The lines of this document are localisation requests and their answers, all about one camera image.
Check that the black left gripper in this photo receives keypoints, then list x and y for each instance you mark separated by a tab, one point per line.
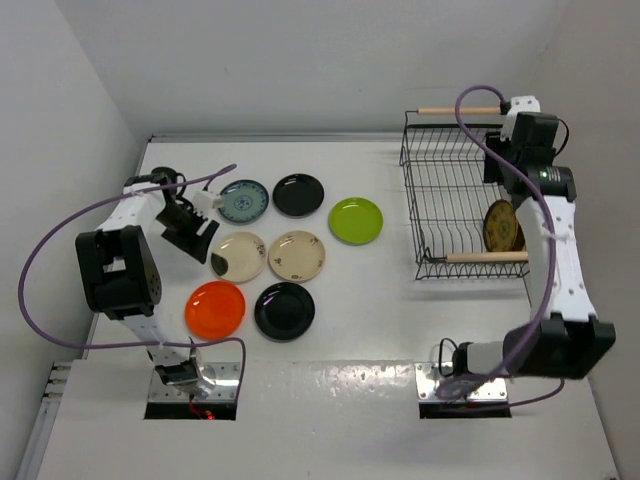
190	242

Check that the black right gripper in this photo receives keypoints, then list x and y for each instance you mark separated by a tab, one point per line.
494	172

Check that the yellow patterned brown-rim plate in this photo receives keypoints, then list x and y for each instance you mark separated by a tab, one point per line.
500	227

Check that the cream plate with green patch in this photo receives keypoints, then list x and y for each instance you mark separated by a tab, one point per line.
239	257

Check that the blue floral porcelain plate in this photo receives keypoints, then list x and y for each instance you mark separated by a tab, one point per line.
243	201

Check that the orange plate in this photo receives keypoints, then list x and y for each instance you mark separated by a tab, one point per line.
215	310

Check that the cream plate with calligraphy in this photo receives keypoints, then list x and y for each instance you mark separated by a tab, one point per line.
297	256

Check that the black plate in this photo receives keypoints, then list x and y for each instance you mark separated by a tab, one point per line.
284	311
298	195

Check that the lime green plate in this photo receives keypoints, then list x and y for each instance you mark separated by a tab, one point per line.
356	221

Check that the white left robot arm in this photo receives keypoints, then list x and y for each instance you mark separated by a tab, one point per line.
121	279

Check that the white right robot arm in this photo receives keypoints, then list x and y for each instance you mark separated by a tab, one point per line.
564	338

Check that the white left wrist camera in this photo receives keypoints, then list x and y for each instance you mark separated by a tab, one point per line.
205	201

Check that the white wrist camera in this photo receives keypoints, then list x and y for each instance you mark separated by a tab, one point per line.
205	201
510	108

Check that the black wire dish rack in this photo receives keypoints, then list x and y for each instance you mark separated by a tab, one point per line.
447	201

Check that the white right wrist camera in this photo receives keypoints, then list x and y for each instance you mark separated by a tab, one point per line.
510	108

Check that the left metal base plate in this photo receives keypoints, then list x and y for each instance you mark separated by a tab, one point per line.
217	382

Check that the metal base plate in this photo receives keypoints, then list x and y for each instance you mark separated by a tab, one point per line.
429	376
217	382

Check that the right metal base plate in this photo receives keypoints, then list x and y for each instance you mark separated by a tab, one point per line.
429	376

